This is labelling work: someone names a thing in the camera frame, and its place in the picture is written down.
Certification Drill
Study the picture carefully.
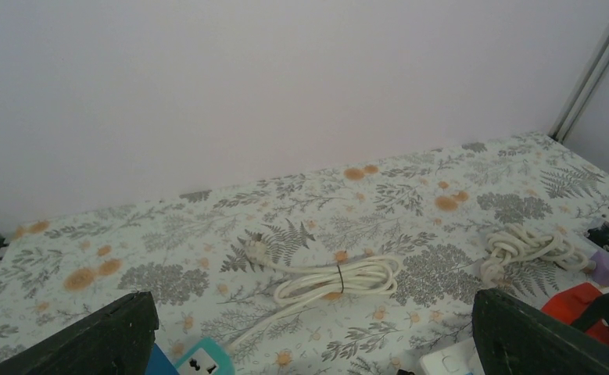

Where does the dark blue cube socket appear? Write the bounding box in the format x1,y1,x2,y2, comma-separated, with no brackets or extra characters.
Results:
145,344,178,375

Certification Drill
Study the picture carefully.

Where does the white bundled power cable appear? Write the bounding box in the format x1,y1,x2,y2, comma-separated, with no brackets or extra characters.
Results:
478,222,593,288

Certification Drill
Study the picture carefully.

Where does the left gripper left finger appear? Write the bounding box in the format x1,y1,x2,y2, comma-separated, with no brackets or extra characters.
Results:
0,291,159,374

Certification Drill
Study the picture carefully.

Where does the floral table cloth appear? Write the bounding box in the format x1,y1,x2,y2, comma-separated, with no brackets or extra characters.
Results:
0,133,609,374

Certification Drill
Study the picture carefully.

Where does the teal power strip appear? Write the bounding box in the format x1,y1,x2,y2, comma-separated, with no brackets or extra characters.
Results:
174,337,235,375

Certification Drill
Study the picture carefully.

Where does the red cube socket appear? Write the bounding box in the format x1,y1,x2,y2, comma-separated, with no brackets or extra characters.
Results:
540,283,609,346

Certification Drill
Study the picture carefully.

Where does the white coiled cable with plug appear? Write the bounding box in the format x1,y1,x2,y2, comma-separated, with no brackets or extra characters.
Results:
224,233,403,355

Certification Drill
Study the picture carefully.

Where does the white multicolour power strip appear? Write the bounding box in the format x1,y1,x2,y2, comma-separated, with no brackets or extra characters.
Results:
419,337,485,375

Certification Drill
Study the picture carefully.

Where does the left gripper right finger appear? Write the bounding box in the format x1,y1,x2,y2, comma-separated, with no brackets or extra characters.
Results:
472,289,609,374

